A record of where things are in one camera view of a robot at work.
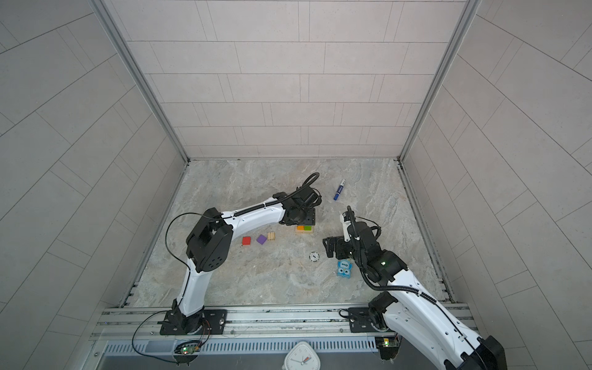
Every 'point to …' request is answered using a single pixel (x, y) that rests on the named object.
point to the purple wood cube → (261, 239)
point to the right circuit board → (388, 348)
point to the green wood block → (307, 227)
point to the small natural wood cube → (270, 236)
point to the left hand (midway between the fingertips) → (315, 217)
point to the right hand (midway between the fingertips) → (333, 240)
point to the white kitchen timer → (301, 357)
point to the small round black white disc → (314, 257)
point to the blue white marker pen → (340, 189)
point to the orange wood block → (301, 227)
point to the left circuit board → (188, 348)
